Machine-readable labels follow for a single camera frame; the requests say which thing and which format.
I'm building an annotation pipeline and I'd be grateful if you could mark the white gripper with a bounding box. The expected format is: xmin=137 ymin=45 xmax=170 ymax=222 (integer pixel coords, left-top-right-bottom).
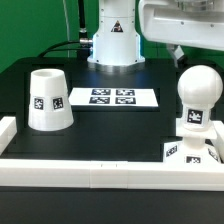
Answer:
xmin=138 ymin=0 xmax=224 ymax=67

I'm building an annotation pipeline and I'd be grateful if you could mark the white lamp bulb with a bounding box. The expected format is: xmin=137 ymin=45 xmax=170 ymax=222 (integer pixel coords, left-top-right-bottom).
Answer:
xmin=177 ymin=65 xmax=223 ymax=131

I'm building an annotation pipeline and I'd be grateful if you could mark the white lamp base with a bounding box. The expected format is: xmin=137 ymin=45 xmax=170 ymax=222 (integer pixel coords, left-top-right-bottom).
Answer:
xmin=163 ymin=118 xmax=221 ymax=165

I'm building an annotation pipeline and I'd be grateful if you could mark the white lamp shade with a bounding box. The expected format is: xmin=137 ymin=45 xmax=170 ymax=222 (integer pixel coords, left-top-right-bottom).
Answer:
xmin=28 ymin=69 xmax=74 ymax=131

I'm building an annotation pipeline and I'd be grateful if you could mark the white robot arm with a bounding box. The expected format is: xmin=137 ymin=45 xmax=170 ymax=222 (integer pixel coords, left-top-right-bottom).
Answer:
xmin=88 ymin=0 xmax=224 ymax=72

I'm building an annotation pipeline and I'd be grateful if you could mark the white marker sheet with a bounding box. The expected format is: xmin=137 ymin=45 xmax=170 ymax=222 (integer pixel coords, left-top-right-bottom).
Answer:
xmin=69 ymin=87 xmax=158 ymax=107

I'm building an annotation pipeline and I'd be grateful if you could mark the white U-shaped fence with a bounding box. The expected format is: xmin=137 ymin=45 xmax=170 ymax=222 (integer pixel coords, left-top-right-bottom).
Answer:
xmin=0 ymin=117 xmax=224 ymax=191

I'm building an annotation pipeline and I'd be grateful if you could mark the black cable post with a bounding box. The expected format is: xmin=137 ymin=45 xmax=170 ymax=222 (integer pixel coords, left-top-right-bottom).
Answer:
xmin=77 ymin=0 xmax=89 ymax=60

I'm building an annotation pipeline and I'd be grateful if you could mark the grey thin cable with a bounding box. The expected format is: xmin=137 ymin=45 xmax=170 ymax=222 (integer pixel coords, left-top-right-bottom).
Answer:
xmin=61 ymin=0 xmax=72 ymax=58

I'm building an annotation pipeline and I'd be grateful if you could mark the black cable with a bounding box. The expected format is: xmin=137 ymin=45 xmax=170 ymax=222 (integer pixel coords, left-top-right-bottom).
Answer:
xmin=38 ymin=40 xmax=94 ymax=58

